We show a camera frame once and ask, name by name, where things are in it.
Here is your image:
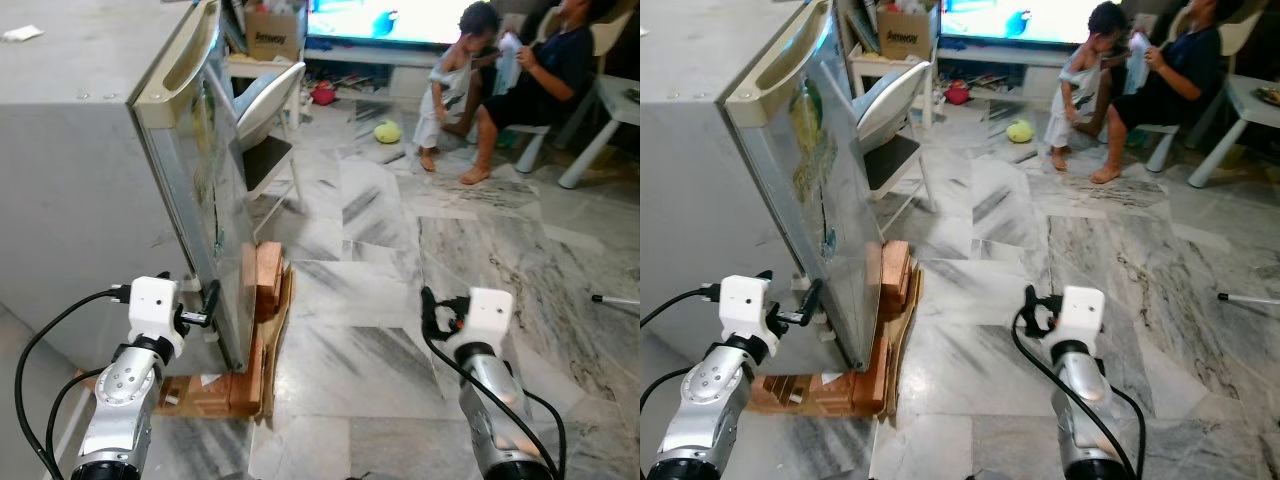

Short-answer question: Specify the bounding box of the looped black right arm cable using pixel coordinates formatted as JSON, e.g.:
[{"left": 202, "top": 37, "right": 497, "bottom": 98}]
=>
[
  {"left": 1108, "top": 385, "right": 1149, "bottom": 479},
  {"left": 522, "top": 388, "right": 569, "bottom": 479}
]

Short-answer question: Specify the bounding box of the long black right arm cable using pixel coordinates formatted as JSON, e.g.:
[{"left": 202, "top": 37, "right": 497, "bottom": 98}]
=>
[
  {"left": 420, "top": 332, "right": 553, "bottom": 479},
  {"left": 1010, "top": 318, "right": 1136, "bottom": 479}
]

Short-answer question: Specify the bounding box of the green yellow door sticker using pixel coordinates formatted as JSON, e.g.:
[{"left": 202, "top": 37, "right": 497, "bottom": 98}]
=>
[
  {"left": 192, "top": 85, "right": 233, "bottom": 251},
  {"left": 788, "top": 78, "right": 843, "bottom": 253}
]

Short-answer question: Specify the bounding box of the white television stand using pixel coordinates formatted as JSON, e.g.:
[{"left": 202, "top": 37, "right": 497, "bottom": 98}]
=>
[
  {"left": 935, "top": 45, "right": 1101, "bottom": 103},
  {"left": 303, "top": 45, "right": 521, "bottom": 103}
]

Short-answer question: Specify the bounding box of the white side table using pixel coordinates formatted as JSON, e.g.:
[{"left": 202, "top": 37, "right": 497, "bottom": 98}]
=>
[
  {"left": 225, "top": 52, "right": 307, "bottom": 131},
  {"left": 846, "top": 45, "right": 939, "bottom": 129}
]

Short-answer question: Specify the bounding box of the flat screen television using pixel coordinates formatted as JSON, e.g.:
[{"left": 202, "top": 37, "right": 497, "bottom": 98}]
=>
[
  {"left": 305, "top": 0, "right": 563, "bottom": 49},
  {"left": 938, "top": 0, "right": 1183, "bottom": 49}
]

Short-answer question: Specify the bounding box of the white low table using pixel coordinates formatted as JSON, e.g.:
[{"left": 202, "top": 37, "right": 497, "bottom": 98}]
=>
[
  {"left": 1187, "top": 74, "right": 1280, "bottom": 191},
  {"left": 557, "top": 74, "right": 641, "bottom": 191}
]

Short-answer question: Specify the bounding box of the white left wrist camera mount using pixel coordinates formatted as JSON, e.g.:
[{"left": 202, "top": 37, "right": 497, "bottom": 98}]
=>
[
  {"left": 718, "top": 275, "right": 777, "bottom": 357},
  {"left": 128, "top": 276, "right": 187, "bottom": 357}
]

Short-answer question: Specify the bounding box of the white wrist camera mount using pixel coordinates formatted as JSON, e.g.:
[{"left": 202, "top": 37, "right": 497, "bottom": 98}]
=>
[
  {"left": 718, "top": 275, "right": 777, "bottom": 357},
  {"left": 128, "top": 276, "right": 187, "bottom": 357},
  {"left": 446, "top": 287, "right": 517, "bottom": 347},
  {"left": 1045, "top": 286, "right": 1107, "bottom": 347}
]

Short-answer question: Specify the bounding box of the pale blue cloth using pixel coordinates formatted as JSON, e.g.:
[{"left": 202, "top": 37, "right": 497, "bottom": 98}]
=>
[
  {"left": 495, "top": 32, "right": 527, "bottom": 97},
  {"left": 1125, "top": 32, "right": 1157, "bottom": 97}
]

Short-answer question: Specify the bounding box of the brown cardboard box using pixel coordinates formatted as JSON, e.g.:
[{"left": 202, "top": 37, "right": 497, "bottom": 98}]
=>
[
  {"left": 245, "top": 6, "right": 305, "bottom": 63},
  {"left": 877, "top": 6, "right": 939, "bottom": 61}
]

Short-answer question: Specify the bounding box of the seated person in navy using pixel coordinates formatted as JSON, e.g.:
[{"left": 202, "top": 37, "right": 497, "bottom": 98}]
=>
[
  {"left": 1088, "top": 0, "right": 1237, "bottom": 187},
  {"left": 458, "top": 0, "right": 607, "bottom": 187}
]

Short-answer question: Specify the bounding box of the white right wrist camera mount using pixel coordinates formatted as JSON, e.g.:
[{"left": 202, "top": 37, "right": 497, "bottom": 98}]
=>
[
  {"left": 1045, "top": 286, "right": 1107, "bottom": 347},
  {"left": 446, "top": 287, "right": 517, "bottom": 347}
]

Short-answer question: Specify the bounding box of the small child in white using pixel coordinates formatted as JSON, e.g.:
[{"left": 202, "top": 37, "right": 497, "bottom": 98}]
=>
[
  {"left": 413, "top": 2, "right": 504, "bottom": 173},
  {"left": 1043, "top": 2, "right": 1136, "bottom": 173}
]

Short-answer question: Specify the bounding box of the silver fridge door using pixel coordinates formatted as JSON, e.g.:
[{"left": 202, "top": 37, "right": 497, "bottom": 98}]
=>
[
  {"left": 128, "top": 0, "right": 263, "bottom": 374},
  {"left": 722, "top": 0, "right": 889, "bottom": 369}
]

